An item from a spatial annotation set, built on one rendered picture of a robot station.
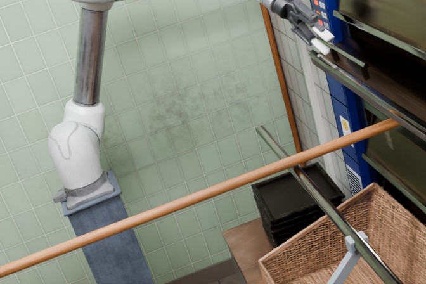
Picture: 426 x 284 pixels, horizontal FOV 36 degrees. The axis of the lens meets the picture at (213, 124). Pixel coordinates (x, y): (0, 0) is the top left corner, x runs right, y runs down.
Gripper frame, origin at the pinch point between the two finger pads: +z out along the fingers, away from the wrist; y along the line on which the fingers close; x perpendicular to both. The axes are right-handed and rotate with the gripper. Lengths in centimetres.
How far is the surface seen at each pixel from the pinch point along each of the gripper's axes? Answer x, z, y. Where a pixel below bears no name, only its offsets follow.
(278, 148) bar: 29.5, 15.8, 14.2
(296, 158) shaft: 31.5, 26.1, 4.3
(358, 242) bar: 42, 60, -15
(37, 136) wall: 82, -87, 83
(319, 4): -12.9, -16.2, 5.6
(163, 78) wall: 23, -75, 75
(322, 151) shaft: 24.3, 28.7, 4.3
